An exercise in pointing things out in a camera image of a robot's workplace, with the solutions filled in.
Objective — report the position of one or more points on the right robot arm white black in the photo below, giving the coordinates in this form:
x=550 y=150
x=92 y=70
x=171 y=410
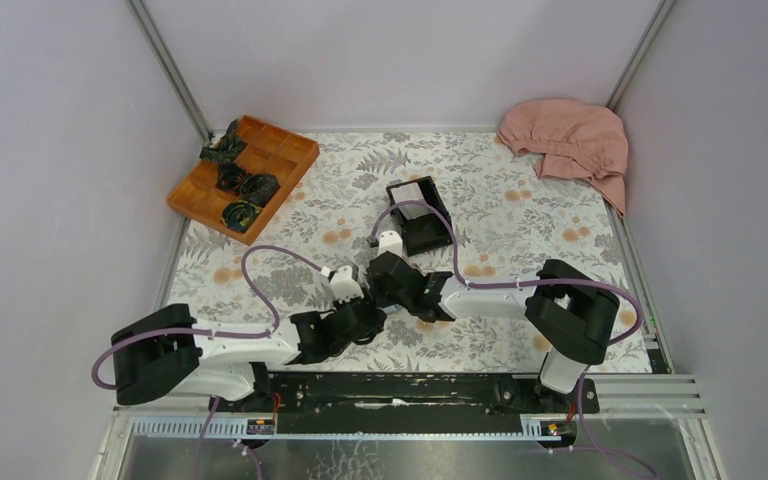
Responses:
x=573 y=313

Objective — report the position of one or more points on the grey leather card holder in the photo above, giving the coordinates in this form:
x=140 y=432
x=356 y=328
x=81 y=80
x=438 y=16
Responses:
x=391 y=309

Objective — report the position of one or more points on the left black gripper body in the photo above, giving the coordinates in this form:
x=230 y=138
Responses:
x=338 y=306

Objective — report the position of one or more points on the dark rolled tie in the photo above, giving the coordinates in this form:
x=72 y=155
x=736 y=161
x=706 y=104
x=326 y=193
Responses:
x=227 y=149
x=258 y=189
x=230 y=178
x=238 y=216

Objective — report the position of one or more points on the black card tray box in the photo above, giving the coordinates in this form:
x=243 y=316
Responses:
x=429 y=232

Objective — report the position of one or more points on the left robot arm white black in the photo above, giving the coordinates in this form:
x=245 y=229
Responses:
x=170 y=351

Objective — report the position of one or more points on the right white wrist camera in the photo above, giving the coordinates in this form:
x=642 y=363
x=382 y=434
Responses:
x=390 y=241

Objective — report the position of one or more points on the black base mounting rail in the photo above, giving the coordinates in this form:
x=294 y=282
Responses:
x=408 y=403

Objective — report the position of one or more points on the dark rolled tie middle right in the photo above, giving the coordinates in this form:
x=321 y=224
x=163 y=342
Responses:
x=258 y=189

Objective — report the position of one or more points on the orange wooden compartment tray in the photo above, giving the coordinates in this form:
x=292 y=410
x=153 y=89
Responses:
x=271 y=149

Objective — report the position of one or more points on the dark rolled tie middle left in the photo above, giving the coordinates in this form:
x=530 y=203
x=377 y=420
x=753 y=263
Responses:
x=230 y=178

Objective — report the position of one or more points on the dark rolled tie top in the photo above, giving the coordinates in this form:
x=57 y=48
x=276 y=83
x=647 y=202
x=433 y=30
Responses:
x=227 y=149

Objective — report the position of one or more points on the white card stack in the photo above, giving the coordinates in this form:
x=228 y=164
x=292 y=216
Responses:
x=415 y=205

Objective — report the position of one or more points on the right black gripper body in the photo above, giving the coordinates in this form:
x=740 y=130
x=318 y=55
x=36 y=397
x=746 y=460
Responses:
x=381 y=299

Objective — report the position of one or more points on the pink crumpled cloth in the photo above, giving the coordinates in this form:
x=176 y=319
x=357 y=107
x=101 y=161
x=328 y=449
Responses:
x=577 y=141

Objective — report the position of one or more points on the floral patterned table mat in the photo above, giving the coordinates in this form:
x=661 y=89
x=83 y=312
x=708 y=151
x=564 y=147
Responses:
x=508 y=223

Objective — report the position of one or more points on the dark rolled tie bottom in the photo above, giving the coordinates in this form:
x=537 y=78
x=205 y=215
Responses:
x=238 y=216

